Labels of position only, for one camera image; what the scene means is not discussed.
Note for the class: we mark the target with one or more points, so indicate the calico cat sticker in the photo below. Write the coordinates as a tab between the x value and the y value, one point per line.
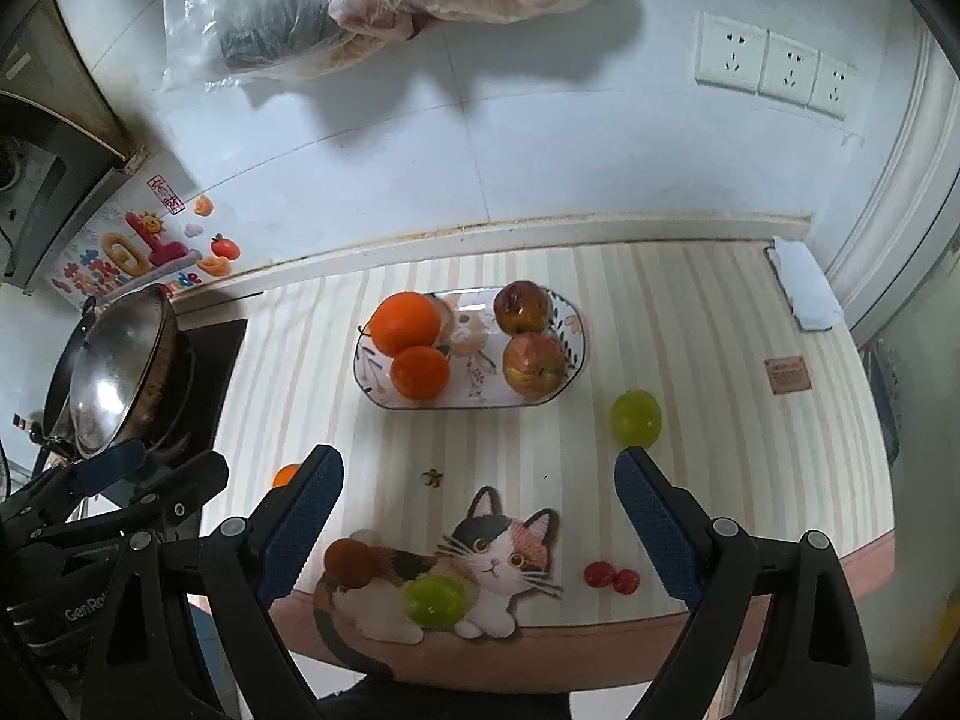
495	562

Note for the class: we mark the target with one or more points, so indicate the range hood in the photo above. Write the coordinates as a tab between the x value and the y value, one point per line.
52	165

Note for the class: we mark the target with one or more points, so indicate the large orange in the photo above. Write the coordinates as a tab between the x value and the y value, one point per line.
405	322

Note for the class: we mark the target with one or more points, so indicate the black gas stove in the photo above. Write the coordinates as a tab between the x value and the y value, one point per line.
210	382

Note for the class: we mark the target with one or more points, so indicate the brown round fruit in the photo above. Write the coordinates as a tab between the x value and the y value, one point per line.
350	562

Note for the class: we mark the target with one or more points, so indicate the dark cloth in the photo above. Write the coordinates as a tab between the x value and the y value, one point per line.
886	405

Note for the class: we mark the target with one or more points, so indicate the brown label sticker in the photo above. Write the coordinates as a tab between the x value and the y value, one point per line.
788	376

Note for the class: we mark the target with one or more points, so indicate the white wall socket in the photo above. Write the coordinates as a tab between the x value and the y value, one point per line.
729	52
789	69
832	86

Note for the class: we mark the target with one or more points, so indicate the colourful wall stickers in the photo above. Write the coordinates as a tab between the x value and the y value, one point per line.
142	255

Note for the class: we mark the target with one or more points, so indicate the green round fruit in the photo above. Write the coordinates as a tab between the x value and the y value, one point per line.
636	418
433	601

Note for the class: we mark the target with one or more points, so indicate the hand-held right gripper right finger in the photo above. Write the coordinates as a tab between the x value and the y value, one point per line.
660	525

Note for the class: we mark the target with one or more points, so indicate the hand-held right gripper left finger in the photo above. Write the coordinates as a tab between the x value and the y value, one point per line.
300	525

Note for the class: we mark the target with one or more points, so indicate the metal wok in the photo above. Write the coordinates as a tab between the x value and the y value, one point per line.
112	375

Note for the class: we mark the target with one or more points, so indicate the dry fruit stem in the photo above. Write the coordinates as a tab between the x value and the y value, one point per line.
431	477

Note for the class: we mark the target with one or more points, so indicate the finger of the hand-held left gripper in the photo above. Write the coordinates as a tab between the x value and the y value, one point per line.
112	461
180	484

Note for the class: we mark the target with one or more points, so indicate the printed glass plate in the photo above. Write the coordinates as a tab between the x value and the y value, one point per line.
476	382

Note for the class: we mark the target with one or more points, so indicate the clear bag with dark contents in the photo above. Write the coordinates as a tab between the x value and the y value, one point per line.
247	15

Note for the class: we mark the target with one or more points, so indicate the red yellow apple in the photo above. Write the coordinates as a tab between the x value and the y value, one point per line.
532	364

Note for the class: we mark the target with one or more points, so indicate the small orange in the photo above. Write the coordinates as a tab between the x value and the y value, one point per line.
418	373

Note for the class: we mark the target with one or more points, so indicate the white cloth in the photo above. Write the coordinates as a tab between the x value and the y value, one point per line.
806	289

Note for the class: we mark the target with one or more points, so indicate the tiny orange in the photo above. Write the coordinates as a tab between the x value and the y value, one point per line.
285	475

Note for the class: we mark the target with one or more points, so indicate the dark red apple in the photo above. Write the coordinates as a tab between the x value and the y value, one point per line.
521	307

